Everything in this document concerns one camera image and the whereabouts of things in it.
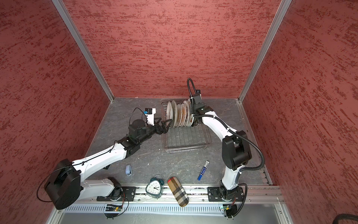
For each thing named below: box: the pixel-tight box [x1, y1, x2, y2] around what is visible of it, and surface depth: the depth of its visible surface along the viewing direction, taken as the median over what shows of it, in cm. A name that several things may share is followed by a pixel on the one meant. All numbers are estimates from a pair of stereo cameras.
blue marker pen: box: [197, 160, 210, 181], surface depth 83 cm
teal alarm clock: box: [145, 174, 165, 200], surface depth 74 cm
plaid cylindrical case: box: [167, 176, 190, 208], surface depth 74 cm
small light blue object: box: [125, 164, 132, 177], surface depth 82 cm
